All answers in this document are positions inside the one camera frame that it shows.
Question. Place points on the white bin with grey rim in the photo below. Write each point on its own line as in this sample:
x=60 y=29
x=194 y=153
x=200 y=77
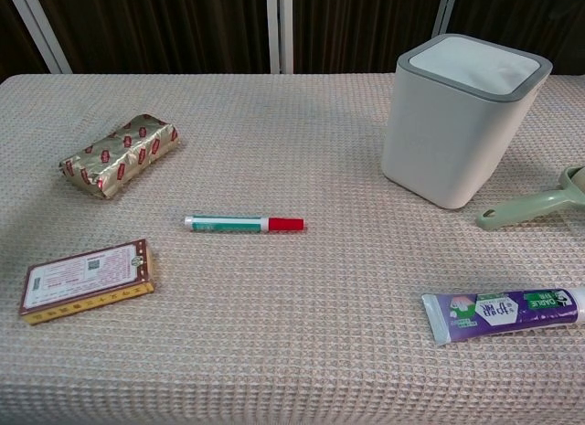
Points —
x=439 y=141

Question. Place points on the white bin lid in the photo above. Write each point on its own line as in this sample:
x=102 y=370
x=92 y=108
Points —
x=475 y=63

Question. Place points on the red capped marker pen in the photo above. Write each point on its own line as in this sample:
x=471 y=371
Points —
x=237 y=223

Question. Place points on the beige waffle tablecloth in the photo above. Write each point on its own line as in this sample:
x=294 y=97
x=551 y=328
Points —
x=274 y=306

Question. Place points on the gold foil wrapped packet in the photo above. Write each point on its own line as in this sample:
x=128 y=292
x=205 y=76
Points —
x=120 y=155

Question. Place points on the brown and yellow box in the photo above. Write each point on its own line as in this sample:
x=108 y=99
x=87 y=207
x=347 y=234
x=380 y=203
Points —
x=82 y=279

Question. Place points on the purple toothpaste tube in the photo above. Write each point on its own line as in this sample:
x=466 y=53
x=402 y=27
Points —
x=498 y=313

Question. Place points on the green plastic scoop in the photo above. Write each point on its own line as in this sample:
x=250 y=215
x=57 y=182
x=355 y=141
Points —
x=525 y=208

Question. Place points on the white frame post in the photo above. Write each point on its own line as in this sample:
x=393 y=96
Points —
x=444 y=9
x=39 y=27
x=281 y=29

